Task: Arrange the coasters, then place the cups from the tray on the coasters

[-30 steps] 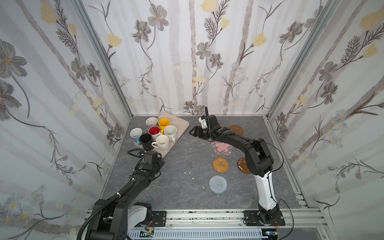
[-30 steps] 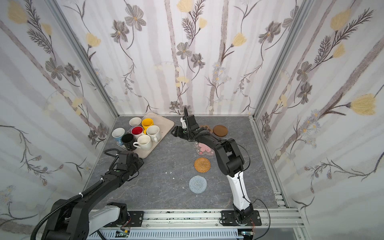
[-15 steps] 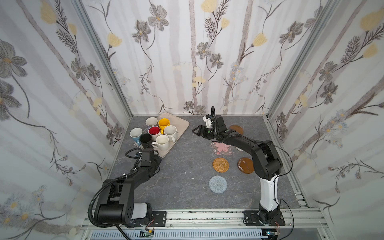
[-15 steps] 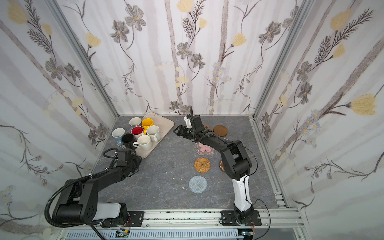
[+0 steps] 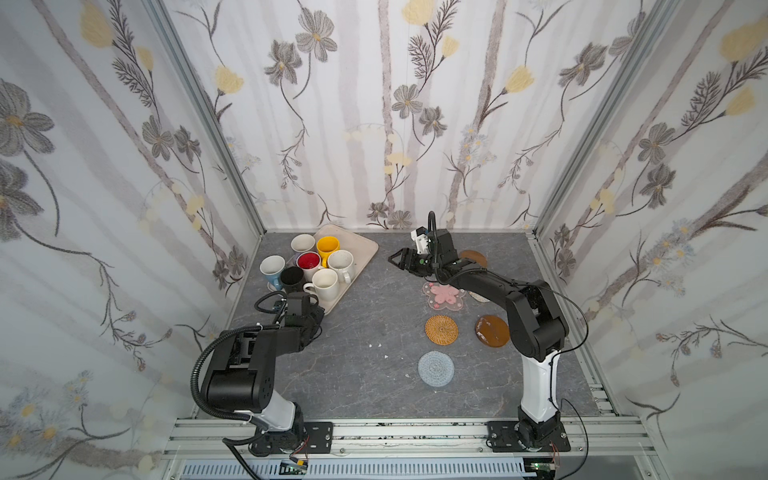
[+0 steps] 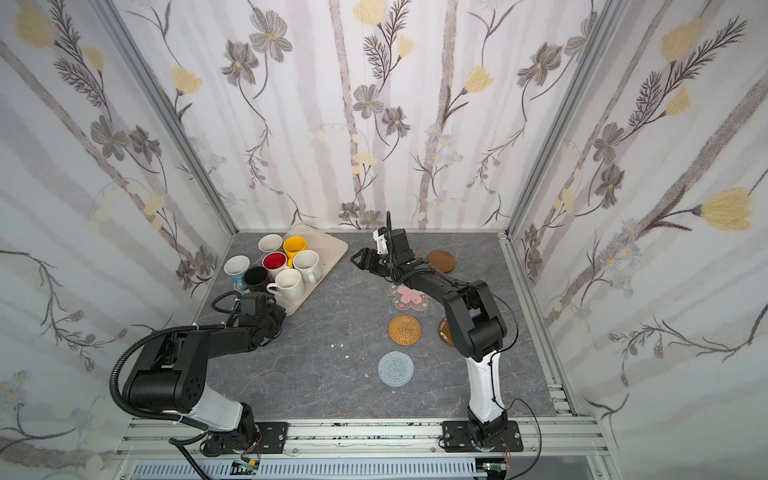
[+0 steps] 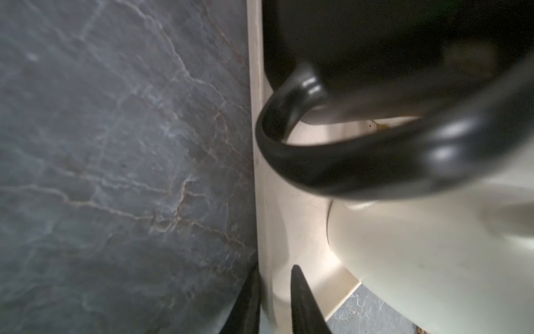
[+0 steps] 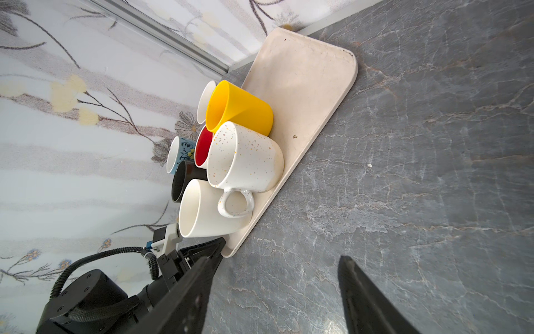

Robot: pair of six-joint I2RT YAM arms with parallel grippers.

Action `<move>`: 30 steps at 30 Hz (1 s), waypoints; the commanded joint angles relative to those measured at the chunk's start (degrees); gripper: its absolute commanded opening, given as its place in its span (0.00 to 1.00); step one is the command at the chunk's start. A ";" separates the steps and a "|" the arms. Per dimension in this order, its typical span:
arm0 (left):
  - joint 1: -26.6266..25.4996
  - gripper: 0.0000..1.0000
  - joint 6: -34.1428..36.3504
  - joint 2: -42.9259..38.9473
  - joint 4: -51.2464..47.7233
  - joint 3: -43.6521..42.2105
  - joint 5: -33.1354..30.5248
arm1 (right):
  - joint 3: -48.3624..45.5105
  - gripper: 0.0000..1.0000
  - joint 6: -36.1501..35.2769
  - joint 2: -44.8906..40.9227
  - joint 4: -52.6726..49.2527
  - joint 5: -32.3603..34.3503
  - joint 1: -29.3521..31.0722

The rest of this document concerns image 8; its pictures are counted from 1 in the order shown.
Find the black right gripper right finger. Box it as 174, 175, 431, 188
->
337, 256, 419, 333

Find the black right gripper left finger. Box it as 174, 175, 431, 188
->
128, 257, 213, 333

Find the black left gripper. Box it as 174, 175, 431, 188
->
137, 237, 226, 309

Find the cream mug front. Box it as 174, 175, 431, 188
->
178, 179, 252, 238

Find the black mug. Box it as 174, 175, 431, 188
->
171, 161, 208, 203

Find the yellow mug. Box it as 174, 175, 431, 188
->
206, 80, 274, 136

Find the beige rectangular tray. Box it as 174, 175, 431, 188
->
221, 28, 358, 258

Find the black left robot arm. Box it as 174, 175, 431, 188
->
36, 237, 226, 333

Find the light blue mug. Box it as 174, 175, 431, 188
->
165, 136, 196, 174

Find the red interior white mug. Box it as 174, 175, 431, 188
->
194, 126, 214, 169

